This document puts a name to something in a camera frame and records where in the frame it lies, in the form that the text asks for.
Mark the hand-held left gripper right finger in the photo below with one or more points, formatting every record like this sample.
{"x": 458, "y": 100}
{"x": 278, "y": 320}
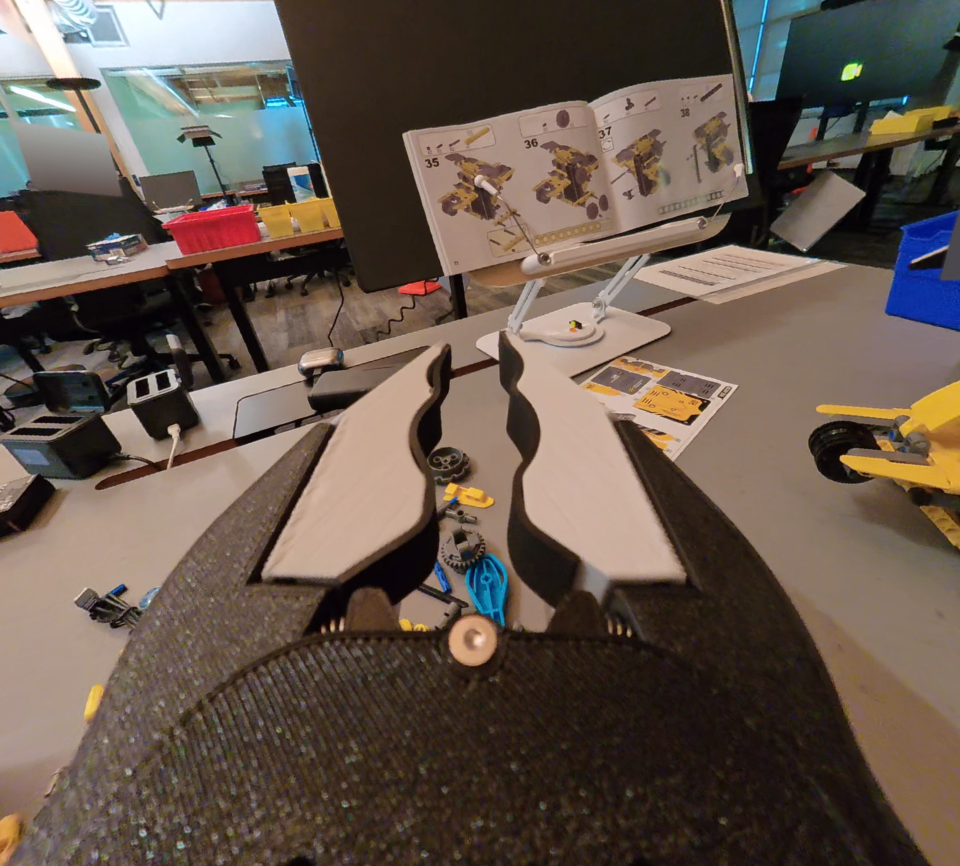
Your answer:
{"x": 585, "y": 491}

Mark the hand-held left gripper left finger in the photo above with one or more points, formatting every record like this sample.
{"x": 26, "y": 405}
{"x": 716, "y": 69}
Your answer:
{"x": 360, "y": 483}

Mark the pile of small toy parts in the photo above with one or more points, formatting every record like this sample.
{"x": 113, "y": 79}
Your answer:
{"x": 484, "y": 588}

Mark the yellow toy vehicle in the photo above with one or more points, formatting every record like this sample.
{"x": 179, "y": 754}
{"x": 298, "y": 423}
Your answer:
{"x": 922, "y": 446}

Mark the black power bank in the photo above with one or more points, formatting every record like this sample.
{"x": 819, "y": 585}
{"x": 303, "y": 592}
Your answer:
{"x": 337, "y": 390}

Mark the yellow and black sticker sheet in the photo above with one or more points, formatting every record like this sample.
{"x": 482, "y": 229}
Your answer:
{"x": 660, "y": 393}

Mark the silver earbud case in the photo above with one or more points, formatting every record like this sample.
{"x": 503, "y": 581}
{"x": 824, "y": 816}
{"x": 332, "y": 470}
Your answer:
{"x": 321, "y": 362}

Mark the white book stand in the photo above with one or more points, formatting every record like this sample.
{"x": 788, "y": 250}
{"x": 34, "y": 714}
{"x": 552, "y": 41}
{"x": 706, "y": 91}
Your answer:
{"x": 622, "y": 330}

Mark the orange traffic cone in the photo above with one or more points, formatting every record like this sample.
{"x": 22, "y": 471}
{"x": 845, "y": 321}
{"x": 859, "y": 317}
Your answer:
{"x": 420, "y": 288}

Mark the small black battery charger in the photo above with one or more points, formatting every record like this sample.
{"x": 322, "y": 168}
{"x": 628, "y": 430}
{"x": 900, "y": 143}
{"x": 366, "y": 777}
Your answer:
{"x": 161, "y": 405}

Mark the long office table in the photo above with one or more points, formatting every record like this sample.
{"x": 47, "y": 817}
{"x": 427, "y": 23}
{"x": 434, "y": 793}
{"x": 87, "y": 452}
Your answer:
{"x": 255, "y": 247}
{"x": 75, "y": 273}

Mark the printed paper sheets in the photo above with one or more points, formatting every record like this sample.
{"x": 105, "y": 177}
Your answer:
{"x": 735, "y": 270}

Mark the small yellow bin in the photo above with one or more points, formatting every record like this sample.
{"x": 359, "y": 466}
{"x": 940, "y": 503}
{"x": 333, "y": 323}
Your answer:
{"x": 332, "y": 212}
{"x": 276, "y": 219}
{"x": 307, "y": 215}

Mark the red plastic bin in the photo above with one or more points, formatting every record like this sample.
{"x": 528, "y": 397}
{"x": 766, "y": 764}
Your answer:
{"x": 214, "y": 230}

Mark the white wipes canister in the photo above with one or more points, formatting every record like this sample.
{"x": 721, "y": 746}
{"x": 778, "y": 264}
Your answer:
{"x": 300, "y": 183}

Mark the large black battery charger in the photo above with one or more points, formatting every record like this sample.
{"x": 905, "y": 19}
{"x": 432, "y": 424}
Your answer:
{"x": 52, "y": 446}

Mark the toy instruction booklet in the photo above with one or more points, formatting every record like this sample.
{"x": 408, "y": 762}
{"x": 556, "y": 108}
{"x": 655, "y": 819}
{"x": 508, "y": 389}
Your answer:
{"x": 570, "y": 161}

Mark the small printed box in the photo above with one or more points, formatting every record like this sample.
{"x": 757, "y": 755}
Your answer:
{"x": 116, "y": 247}

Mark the grey laptop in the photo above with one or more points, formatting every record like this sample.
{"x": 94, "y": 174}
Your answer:
{"x": 817, "y": 210}

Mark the black tripod stand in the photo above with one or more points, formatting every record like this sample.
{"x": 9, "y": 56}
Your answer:
{"x": 201, "y": 135}

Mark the blue plastic bin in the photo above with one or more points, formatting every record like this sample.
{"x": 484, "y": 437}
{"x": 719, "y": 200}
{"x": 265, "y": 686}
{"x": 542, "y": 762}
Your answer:
{"x": 922, "y": 288}

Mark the orange desk panel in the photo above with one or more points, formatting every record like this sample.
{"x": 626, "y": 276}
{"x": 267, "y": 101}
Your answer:
{"x": 15, "y": 232}

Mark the grey monitor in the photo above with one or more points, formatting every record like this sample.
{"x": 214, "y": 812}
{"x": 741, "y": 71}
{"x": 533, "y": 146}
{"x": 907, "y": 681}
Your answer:
{"x": 67, "y": 161}

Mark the black divider panel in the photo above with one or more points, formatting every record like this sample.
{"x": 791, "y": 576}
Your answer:
{"x": 487, "y": 18}

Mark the black floor lamp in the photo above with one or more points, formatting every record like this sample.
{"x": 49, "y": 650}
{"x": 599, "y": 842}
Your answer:
{"x": 73, "y": 84}

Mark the large black monitor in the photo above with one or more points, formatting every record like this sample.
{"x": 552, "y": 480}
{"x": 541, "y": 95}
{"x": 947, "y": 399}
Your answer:
{"x": 862, "y": 48}

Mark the black camera battery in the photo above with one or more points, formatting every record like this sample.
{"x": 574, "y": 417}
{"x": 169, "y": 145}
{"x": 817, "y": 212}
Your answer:
{"x": 22, "y": 502}

